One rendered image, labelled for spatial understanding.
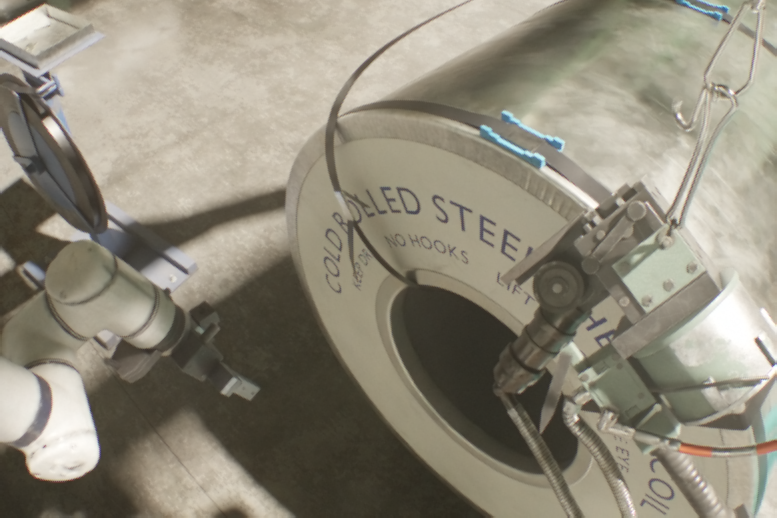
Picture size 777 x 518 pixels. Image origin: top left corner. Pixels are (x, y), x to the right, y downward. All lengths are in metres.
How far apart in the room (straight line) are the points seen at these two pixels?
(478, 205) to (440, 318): 0.63
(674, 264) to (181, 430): 1.82
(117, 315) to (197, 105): 2.72
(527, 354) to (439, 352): 0.79
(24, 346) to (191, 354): 0.23
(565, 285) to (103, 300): 0.53
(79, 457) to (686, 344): 0.65
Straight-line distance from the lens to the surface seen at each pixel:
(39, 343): 0.83
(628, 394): 0.73
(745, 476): 1.04
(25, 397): 0.72
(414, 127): 1.00
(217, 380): 0.92
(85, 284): 0.78
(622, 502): 0.81
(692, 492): 0.80
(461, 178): 0.98
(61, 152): 2.05
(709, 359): 0.67
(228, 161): 3.06
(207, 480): 2.13
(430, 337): 1.56
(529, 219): 0.92
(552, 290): 0.72
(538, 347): 0.79
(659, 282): 0.68
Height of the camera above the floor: 1.92
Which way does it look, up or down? 45 degrees down
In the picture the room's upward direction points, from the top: 1 degrees counter-clockwise
